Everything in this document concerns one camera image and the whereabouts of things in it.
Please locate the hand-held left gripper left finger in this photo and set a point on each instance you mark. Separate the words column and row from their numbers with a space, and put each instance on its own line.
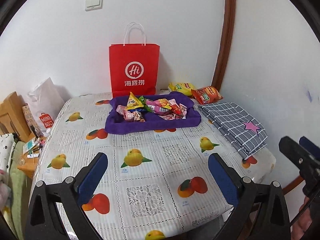
column 92, row 177

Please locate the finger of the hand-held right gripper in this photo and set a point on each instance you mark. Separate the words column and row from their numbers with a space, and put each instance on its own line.
column 295, row 152
column 310, row 143

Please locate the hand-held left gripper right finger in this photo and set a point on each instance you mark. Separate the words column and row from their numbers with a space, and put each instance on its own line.
column 223, row 177

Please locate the purple cloth tray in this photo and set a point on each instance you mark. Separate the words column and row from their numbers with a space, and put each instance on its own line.
column 150, row 126

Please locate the pile of snack packets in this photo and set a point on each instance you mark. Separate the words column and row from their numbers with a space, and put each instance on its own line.
column 172, row 110

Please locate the yellow snack packet blue print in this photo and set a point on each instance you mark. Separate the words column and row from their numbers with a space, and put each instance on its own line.
column 132, row 102

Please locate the person's right hand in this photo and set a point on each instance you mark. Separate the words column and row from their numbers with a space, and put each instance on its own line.
column 311, row 220

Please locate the brown wooden baseboard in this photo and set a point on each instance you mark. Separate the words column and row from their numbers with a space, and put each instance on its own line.
column 295, row 183

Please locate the grey checked cloth with star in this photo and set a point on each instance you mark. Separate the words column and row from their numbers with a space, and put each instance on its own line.
column 225, row 122

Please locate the wooden nightstand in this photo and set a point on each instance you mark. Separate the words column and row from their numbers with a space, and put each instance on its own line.
column 26, row 166

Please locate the teal small box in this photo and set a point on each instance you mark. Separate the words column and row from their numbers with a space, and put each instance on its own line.
column 29, row 147

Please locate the light green blanket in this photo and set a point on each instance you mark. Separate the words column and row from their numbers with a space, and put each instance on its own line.
column 17, row 187

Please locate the orange chips bag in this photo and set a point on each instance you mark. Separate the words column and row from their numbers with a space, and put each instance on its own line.
column 206, row 95

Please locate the patterned paper bag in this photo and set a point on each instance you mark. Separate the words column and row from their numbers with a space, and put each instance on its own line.
column 28, row 117

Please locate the white floral pillow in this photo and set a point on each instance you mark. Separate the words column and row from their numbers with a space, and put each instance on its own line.
column 6, row 152

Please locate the white plastic bag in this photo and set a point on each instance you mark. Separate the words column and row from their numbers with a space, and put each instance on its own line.
column 42, row 100

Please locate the yellow chips bag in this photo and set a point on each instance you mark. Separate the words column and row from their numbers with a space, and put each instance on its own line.
column 181, row 88

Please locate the wooden chair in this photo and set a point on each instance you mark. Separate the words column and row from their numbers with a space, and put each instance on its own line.
column 12, row 115

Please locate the red paper bag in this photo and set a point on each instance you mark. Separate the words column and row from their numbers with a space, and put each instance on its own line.
column 135, row 60

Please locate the brown wooden door frame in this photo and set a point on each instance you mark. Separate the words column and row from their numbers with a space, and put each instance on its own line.
column 226, row 30

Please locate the white light switch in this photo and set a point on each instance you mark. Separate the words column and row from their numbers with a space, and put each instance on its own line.
column 93, row 3

